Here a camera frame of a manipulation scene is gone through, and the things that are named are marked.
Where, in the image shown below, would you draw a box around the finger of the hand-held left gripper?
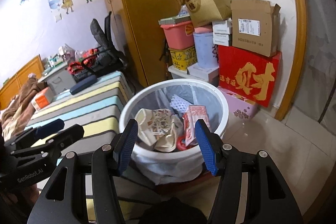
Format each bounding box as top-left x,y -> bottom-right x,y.
4,119 -> 66,147
10,124 -> 85,159

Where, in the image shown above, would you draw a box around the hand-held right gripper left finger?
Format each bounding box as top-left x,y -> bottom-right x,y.
26,119 -> 139,224

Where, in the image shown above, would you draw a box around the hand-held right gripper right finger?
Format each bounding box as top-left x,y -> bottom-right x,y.
194,119 -> 305,224

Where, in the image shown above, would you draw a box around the pink milk carton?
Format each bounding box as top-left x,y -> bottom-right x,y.
182,105 -> 210,147

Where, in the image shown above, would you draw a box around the cream printed paper bag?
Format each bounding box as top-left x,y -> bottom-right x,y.
135,108 -> 184,153

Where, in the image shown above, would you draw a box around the white bin with plastic liner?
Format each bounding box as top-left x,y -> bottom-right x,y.
119,79 -> 229,186

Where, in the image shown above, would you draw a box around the white foam fruit net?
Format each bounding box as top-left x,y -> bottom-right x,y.
169,94 -> 193,115

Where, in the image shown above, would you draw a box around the person's left forearm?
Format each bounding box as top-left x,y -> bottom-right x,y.
25,182 -> 44,203

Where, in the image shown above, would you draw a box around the orange and white box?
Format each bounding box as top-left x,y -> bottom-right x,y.
31,87 -> 55,111

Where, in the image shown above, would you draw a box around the brown blanket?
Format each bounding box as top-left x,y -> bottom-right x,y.
0,77 -> 49,135

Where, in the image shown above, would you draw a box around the grey bedside cabinet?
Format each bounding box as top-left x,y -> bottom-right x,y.
38,61 -> 78,96

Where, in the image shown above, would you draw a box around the dark blue glasses case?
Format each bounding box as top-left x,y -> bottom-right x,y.
70,75 -> 98,95

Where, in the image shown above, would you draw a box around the pink floral box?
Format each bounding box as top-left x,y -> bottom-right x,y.
217,87 -> 260,119

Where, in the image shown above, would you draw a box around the wooden bed headboard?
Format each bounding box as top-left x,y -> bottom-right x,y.
0,55 -> 44,110

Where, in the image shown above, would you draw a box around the red printed bags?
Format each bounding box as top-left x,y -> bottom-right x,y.
68,48 -> 99,75

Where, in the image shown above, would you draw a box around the pile of small boxes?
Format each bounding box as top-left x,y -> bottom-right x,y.
43,52 -> 69,69

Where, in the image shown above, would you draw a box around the clear storage box white lid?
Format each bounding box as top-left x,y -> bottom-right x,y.
168,64 -> 208,83

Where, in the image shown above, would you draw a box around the red gift box gold print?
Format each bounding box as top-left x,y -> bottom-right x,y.
217,45 -> 282,108

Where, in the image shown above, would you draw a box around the yellow patterned box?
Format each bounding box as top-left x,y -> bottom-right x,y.
168,46 -> 198,69

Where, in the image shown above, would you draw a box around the lilac round bin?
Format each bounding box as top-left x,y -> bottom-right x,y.
193,31 -> 219,69

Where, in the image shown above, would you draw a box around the grey padded cushion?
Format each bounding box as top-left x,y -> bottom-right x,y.
90,19 -> 126,67

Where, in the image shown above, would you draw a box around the black office chair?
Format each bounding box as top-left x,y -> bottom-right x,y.
79,11 -> 132,83

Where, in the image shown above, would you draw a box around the pink plastic storage bin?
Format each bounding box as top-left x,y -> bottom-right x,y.
160,21 -> 196,50

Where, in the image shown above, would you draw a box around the open cardboard box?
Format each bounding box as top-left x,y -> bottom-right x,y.
230,0 -> 281,57

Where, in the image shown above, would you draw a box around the pink plastic lid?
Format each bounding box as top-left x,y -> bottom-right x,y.
194,25 -> 214,34

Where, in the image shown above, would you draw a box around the striped flat box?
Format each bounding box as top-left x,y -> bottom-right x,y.
158,15 -> 192,26

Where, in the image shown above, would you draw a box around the wooden wardrobe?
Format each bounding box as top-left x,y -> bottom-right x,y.
100,0 -> 189,88

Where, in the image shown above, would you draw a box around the clear bag of blue items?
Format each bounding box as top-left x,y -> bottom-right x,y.
178,5 -> 191,17

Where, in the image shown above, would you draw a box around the brown paper bag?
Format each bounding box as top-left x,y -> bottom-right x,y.
175,0 -> 233,28

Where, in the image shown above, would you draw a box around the wooden door frame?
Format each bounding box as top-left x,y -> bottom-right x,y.
273,0 -> 307,121

